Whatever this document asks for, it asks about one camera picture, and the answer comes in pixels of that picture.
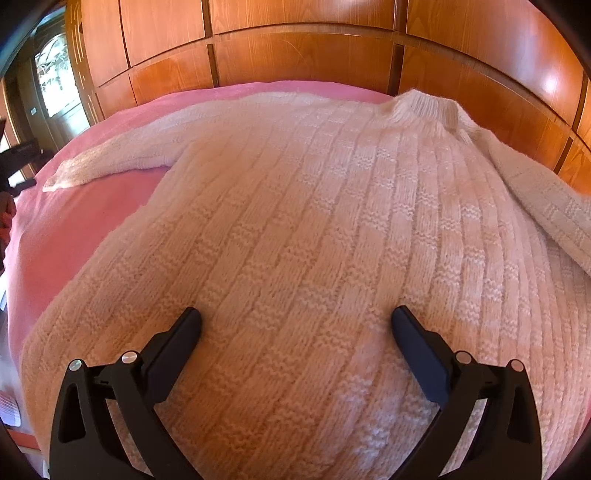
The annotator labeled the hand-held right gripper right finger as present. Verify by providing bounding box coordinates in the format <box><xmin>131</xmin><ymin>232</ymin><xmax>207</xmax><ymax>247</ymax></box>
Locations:
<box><xmin>390</xmin><ymin>305</ymin><xmax>544</xmax><ymax>480</ymax></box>

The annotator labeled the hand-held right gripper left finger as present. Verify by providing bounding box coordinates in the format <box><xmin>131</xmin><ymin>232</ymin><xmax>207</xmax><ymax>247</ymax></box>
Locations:
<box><xmin>48</xmin><ymin>307</ymin><xmax>204</xmax><ymax>480</ymax></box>

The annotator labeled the white knit sweater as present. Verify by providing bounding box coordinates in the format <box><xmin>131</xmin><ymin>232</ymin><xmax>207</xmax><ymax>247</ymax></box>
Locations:
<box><xmin>21</xmin><ymin>90</ymin><xmax>591</xmax><ymax>480</ymax></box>

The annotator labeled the person's left hand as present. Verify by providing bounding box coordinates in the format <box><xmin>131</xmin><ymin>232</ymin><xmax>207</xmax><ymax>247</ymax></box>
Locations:
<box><xmin>0</xmin><ymin>192</ymin><xmax>17</xmax><ymax>244</ymax></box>

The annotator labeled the pink bed blanket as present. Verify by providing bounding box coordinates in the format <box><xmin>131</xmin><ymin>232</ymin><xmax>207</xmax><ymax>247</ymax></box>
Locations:
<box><xmin>1</xmin><ymin>80</ymin><xmax>402</xmax><ymax>462</ymax></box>

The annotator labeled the wooden door with glass pane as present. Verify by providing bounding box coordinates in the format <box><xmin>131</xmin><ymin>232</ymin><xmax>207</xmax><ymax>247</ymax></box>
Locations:
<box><xmin>18</xmin><ymin>25</ymin><xmax>90</xmax><ymax>141</ymax></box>

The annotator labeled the wooden wardrobe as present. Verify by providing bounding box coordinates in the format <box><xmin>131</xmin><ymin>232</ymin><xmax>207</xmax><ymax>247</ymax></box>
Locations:
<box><xmin>65</xmin><ymin>0</ymin><xmax>591</xmax><ymax>195</ymax></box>

